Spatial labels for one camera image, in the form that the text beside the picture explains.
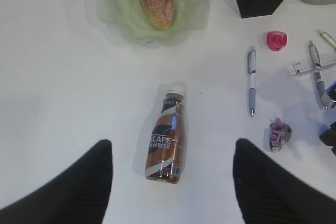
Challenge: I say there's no grey grip patterned pen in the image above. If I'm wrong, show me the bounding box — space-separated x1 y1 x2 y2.
308 40 328 109

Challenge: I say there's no beige patterned pen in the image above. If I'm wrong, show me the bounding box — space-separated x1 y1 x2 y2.
317 29 336 50

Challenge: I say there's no blue black right robot arm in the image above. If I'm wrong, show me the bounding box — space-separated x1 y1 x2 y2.
319 82 335 155

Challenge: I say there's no pink pencil sharpener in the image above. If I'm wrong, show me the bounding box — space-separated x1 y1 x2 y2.
266 31 288 51

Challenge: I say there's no transparent plastic ruler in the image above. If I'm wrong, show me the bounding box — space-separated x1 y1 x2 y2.
289 51 335 76

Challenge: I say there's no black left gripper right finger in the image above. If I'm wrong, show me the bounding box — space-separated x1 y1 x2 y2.
233 138 335 223

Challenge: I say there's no green wavy glass plate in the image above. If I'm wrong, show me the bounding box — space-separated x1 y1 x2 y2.
85 0 211 47

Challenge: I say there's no blue grip white pen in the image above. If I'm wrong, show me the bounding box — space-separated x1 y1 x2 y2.
247 46 257 118

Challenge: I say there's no sugared bread roll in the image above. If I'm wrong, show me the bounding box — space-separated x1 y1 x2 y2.
139 0 175 30

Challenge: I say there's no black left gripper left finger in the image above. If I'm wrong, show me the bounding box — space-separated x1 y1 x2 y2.
1 140 113 223

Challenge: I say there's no white printed paper ball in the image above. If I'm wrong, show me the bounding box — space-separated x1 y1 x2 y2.
269 118 292 152

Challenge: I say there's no brown coffee drink bottle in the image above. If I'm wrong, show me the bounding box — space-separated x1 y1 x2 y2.
144 85 185 184

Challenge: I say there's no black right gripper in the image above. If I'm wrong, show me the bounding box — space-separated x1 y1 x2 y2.
319 122 336 155

